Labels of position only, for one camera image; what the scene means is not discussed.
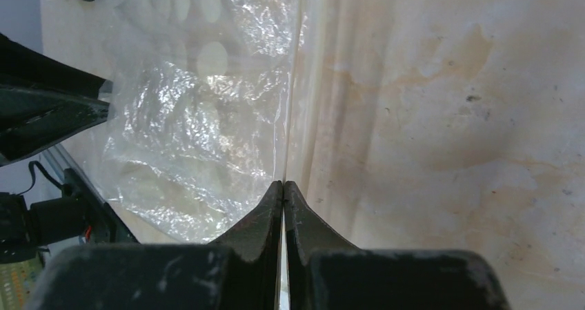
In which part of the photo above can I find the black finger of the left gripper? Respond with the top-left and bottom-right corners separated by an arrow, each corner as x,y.
1,35 -> 112,166

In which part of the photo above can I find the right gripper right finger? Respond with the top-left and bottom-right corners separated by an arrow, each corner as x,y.
284,181 -> 510,309

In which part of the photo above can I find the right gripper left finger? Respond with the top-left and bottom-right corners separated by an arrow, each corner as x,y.
27,181 -> 283,309

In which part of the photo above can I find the clear zip top bag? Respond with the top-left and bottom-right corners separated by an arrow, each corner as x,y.
81,0 -> 300,243

